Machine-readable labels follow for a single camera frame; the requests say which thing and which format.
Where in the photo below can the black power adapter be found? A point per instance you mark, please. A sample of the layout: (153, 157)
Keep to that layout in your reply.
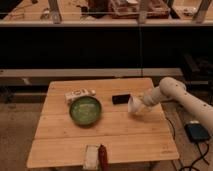
(196, 132)

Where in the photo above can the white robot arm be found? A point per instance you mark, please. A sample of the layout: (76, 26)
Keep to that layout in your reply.
(170, 88)

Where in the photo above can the long shelf bench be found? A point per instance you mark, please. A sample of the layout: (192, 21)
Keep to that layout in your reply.
(47, 40)

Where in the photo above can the black rectangular phone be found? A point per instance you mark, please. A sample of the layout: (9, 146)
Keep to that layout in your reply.
(120, 99)

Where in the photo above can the brown tray on shelf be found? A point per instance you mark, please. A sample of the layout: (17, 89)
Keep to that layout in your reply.
(130, 8)

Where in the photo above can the white small box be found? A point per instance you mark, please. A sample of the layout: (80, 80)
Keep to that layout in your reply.
(73, 95)

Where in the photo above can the green ceramic bowl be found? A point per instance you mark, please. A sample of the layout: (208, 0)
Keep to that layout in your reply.
(85, 110)

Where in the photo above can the dark red pouch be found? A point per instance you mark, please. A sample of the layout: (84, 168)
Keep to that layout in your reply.
(103, 159)

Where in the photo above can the wooden folding table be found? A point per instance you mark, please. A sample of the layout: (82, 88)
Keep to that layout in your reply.
(59, 142)

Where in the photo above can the white ceramic cup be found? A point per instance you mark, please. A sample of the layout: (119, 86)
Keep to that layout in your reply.
(135, 105)

